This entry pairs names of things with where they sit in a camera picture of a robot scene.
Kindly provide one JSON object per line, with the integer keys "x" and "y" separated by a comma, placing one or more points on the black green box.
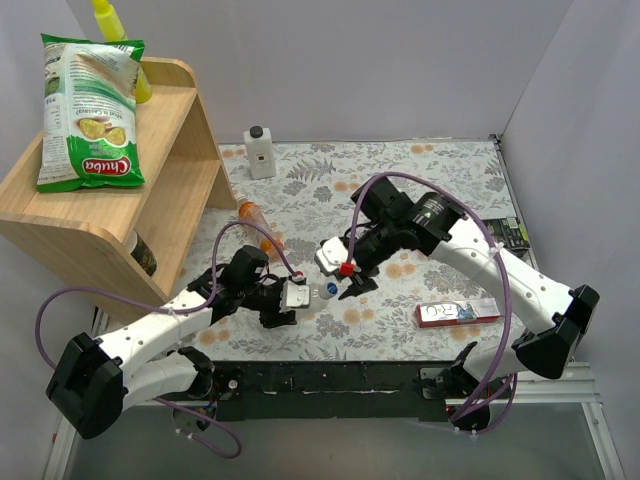
{"x": 511, "y": 233}

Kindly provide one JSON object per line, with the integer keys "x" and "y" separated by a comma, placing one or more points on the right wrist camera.
{"x": 331, "y": 258}

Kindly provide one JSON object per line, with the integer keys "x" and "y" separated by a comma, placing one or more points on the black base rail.
{"x": 260, "y": 390}

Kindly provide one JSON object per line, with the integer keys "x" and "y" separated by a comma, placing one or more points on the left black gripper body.
{"x": 276, "y": 307}

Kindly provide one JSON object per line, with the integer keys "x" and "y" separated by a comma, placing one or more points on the wooden shelf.
{"x": 79, "y": 235}

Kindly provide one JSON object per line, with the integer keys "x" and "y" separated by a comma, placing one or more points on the clear bottle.
{"x": 319, "y": 298}

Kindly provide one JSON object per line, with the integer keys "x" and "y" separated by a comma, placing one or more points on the dark jar under shelf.
{"x": 141, "y": 252}

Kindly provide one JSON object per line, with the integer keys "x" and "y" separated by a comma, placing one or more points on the aluminium frame rail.
{"x": 556, "y": 429}

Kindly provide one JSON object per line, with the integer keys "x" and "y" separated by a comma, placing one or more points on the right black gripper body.
{"x": 364, "y": 265}

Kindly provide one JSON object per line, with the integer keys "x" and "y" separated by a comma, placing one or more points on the orange soda bottle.
{"x": 258, "y": 229}

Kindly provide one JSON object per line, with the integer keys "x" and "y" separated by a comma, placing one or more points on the blue white bottle cap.
{"x": 332, "y": 288}

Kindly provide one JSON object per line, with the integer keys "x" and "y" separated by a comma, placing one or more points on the floral table mat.
{"x": 309, "y": 200}

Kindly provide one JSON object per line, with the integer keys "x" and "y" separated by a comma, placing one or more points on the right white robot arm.
{"x": 555, "y": 317}

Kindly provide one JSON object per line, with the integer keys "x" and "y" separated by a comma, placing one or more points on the green chips bag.
{"x": 89, "y": 128}

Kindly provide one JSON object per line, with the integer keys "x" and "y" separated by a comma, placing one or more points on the red white toothpaste box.
{"x": 456, "y": 313}

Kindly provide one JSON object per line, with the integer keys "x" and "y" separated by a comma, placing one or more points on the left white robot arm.
{"x": 96, "y": 379}

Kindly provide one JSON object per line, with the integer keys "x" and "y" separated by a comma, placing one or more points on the white square bottle black cap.
{"x": 260, "y": 152}

